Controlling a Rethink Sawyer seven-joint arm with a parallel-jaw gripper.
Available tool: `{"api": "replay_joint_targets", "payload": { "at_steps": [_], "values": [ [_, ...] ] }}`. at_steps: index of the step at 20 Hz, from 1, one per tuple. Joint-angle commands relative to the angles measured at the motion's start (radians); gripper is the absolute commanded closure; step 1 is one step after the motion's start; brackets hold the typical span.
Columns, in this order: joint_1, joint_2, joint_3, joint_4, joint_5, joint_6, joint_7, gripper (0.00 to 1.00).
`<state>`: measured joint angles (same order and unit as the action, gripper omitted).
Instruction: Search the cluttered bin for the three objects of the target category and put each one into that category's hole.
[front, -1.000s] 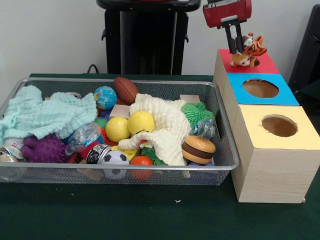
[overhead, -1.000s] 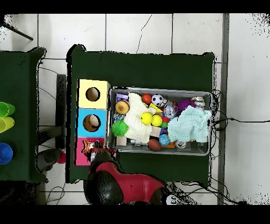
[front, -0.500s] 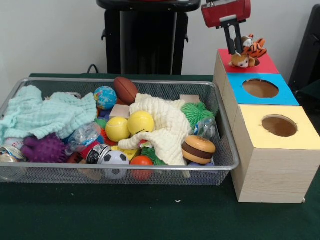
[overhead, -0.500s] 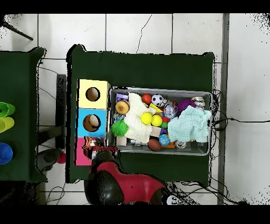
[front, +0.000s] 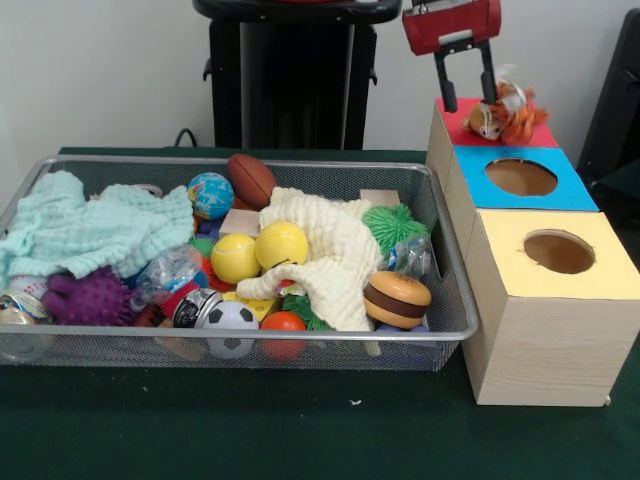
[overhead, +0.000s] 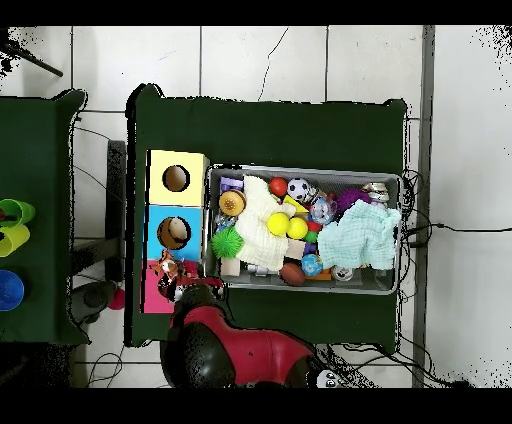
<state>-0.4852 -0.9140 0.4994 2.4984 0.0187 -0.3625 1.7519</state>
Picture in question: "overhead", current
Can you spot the shallow silver mesh bin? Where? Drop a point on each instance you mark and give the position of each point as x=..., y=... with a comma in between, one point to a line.
x=360, y=282

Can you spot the yellow green plastic cup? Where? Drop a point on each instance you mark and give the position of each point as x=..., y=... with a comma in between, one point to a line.
x=16, y=240

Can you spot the cream waffle cloth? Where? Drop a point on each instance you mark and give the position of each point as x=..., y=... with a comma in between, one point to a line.
x=256, y=240

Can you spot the yellow tennis ball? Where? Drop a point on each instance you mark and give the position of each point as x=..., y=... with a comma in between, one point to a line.
x=297, y=228

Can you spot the orange red ball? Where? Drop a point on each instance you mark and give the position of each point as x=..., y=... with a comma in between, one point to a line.
x=278, y=186

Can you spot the dark green side table cloth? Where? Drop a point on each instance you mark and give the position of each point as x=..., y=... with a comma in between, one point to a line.
x=36, y=140

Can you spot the black tripod leg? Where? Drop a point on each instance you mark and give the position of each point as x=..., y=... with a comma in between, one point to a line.
x=40, y=66

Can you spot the blue globe ball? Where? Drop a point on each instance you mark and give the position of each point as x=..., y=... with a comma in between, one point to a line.
x=312, y=264

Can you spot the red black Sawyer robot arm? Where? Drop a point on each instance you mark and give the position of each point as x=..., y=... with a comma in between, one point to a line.
x=256, y=352

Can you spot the orange tiger plush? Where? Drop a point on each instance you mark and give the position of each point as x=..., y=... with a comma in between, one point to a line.
x=168, y=266

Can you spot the dark grey rounded object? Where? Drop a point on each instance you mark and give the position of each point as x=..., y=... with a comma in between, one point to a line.
x=94, y=298

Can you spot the toy hamburger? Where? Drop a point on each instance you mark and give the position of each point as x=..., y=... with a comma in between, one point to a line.
x=232, y=203

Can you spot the blue plastic cup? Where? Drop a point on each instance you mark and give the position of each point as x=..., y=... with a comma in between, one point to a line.
x=10, y=290

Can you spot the mint green waffle cloth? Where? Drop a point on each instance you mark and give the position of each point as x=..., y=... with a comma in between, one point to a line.
x=360, y=236

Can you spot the green spiky rubber ball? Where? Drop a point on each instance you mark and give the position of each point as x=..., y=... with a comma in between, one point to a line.
x=226, y=242

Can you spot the black white soccer ball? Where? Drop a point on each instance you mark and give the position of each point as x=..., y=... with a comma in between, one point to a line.
x=298, y=188

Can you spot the wooden box with three holes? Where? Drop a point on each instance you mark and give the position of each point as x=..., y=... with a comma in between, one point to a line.
x=192, y=248

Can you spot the brown toy football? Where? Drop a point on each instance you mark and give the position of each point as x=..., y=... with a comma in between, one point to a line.
x=292, y=274

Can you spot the bright green plastic cup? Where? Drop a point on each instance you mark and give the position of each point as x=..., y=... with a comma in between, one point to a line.
x=20, y=210

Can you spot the small red floor ball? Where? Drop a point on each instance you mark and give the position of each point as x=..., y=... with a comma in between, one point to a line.
x=116, y=300

